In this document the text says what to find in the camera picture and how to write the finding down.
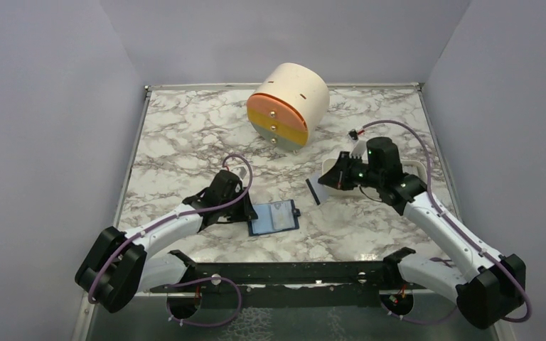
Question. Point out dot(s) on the blue card holder wallet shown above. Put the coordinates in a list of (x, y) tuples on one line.
[(262, 225)]

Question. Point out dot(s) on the black metal base rail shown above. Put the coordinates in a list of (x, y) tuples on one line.
[(294, 284)]

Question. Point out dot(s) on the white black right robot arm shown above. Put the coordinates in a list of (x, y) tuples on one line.
[(485, 285)]

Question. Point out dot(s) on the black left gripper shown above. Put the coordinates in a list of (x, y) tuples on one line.
[(247, 212)]

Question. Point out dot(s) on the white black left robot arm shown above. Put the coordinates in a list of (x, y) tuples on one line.
[(122, 263)]

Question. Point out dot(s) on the white rectangular plastic tray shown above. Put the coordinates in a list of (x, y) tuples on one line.
[(390, 181)]

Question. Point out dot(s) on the round beige drawer cabinet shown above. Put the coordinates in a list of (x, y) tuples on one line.
[(288, 106)]

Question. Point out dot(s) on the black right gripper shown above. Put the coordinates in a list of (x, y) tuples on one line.
[(338, 177)]

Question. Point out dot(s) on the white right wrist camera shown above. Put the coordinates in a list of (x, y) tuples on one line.
[(359, 146)]

